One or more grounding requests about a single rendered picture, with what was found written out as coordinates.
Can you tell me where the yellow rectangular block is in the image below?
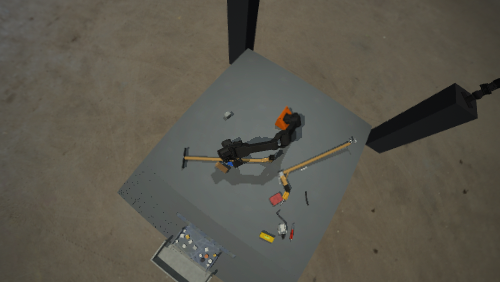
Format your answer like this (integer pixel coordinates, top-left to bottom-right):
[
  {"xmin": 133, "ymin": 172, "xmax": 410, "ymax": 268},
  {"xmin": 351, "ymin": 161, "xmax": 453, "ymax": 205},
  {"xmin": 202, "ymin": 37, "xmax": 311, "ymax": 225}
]
[{"xmin": 259, "ymin": 232, "xmax": 274, "ymax": 242}]

